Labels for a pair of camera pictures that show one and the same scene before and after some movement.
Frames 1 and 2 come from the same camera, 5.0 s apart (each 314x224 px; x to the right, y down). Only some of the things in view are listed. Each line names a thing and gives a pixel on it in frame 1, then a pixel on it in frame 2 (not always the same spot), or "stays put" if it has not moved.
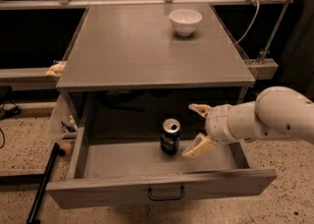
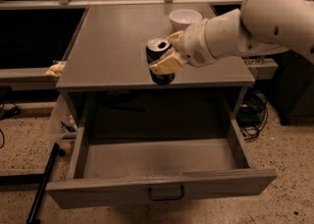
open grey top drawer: (108, 172) stays put
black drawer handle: (167, 198) stays put
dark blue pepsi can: (170, 136) → (155, 47)
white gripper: (217, 124) → (193, 45)
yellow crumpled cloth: (56, 70) stays put
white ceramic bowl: (184, 22) stays put
